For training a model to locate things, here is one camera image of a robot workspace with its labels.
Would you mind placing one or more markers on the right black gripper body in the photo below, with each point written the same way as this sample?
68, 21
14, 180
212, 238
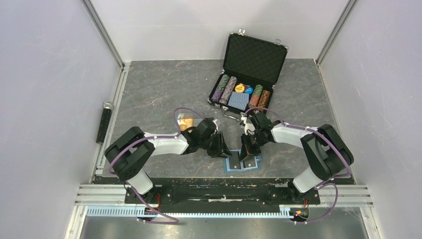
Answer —
253, 142

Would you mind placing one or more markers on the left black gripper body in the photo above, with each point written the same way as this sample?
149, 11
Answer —
204, 142

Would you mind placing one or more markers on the black VIP credit card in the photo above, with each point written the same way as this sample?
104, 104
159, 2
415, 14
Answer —
233, 161

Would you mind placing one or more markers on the blue card holder wallet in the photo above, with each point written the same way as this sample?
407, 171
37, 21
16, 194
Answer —
225, 163

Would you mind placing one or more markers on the clear plastic card box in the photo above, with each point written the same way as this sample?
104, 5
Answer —
188, 114

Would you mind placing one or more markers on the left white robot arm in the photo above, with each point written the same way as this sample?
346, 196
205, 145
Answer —
130, 152

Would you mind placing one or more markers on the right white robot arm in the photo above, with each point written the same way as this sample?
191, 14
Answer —
326, 152

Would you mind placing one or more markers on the blue playing card deck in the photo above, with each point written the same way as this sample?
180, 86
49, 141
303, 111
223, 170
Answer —
238, 100

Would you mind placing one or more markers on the orange brown chip row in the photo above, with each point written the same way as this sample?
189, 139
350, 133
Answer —
263, 100

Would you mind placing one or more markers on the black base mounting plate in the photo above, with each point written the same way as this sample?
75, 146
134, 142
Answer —
225, 195

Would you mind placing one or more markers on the green red chip row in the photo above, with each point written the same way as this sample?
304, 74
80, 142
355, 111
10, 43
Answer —
255, 96

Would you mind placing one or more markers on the blue dealer button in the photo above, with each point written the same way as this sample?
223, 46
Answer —
249, 90

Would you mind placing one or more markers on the yellow dealer button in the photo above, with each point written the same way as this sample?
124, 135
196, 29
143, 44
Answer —
240, 88

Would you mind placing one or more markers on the pink grey chip row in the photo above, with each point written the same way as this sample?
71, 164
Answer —
228, 90

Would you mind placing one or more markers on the purple green chip row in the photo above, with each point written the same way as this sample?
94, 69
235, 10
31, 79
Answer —
220, 88

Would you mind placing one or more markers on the black poker chip case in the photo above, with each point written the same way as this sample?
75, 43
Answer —
252, 61

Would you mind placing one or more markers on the black microphone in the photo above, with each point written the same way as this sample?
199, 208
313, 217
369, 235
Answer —
104, 122

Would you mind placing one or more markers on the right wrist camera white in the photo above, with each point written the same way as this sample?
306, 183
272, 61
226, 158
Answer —
248, 127

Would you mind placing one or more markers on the white slotted cable duct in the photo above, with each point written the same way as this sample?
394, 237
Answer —
146, 213

